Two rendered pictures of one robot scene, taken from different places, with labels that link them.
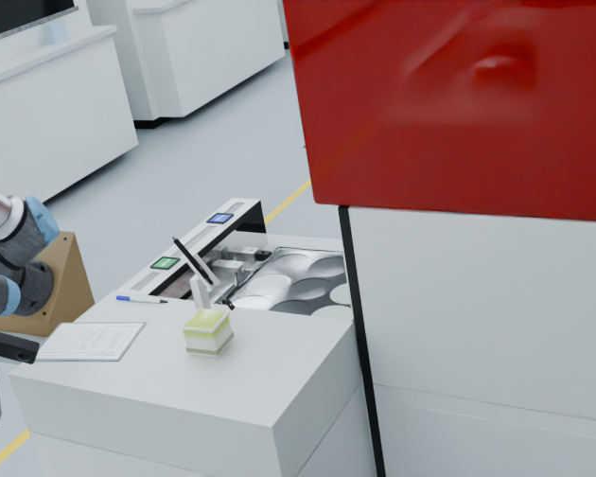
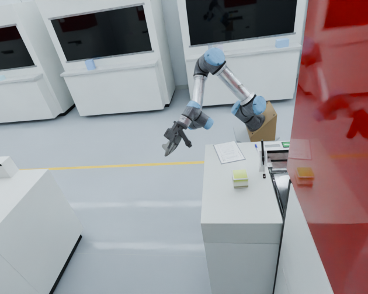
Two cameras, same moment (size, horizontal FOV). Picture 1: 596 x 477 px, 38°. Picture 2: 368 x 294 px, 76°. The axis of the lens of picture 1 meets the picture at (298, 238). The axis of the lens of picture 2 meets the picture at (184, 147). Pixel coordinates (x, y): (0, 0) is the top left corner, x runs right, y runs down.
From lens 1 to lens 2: 1.11 m
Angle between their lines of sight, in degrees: 61
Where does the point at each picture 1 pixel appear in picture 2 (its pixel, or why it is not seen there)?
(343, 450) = (252, 254)
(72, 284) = (267, 130)
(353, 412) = (266, 248)
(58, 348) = (221, 147)
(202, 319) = (239, 173)
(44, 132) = not seen: outside the picture
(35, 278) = (254, 122)
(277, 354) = (245, 205)
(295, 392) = (223, 222)
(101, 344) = (227, 155)
